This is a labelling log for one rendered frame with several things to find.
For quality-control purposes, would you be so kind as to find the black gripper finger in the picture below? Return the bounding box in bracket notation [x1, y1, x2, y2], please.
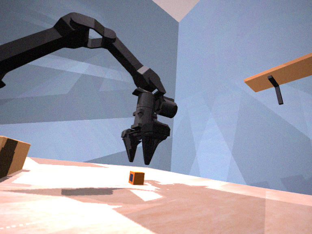
[141, 134, 166, 165]
[122, 138, 142, 162]

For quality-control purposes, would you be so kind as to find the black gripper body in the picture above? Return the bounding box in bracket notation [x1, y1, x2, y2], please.
[121, 106, 170, 140]

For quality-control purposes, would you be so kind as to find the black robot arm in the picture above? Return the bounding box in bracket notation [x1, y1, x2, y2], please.
[0, 12, 178, 118]

